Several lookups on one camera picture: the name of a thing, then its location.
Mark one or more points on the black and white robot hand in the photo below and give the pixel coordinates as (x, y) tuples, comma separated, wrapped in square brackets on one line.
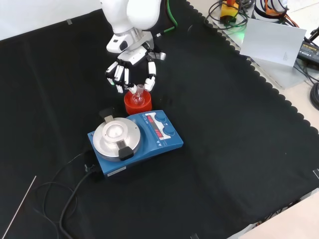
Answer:
[(134, 56)]

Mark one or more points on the clear round-bottom flask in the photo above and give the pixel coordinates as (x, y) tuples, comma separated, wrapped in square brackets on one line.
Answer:
[(137, 98)]

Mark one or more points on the grey tape piece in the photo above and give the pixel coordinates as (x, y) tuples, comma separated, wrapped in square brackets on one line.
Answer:
[(69, 22), (316, 173), (195, 236)]

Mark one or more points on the blue-base heater with steel block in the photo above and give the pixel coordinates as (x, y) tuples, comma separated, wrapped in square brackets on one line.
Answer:
[(149, 149)]

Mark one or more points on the yellow stop button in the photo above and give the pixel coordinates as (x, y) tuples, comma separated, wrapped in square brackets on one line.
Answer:
[(228, 11)]

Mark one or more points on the black bench cloth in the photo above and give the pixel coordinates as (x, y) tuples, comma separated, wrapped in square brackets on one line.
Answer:
[(224, 124)]

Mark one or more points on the pale board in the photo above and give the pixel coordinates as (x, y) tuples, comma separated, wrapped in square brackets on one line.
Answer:
[(271, 41)]

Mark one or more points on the black power adapter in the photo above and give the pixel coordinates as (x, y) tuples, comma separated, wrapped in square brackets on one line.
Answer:
[(309, 51)]

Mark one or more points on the thin steel probe rod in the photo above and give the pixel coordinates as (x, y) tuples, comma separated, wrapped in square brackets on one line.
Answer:
[(20, 206)]

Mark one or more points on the white wrist camera shell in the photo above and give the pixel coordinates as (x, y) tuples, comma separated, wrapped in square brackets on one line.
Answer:
[(115, 43)]

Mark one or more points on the metal base plate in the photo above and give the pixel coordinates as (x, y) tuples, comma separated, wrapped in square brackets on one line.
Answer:
[(281, 74)]

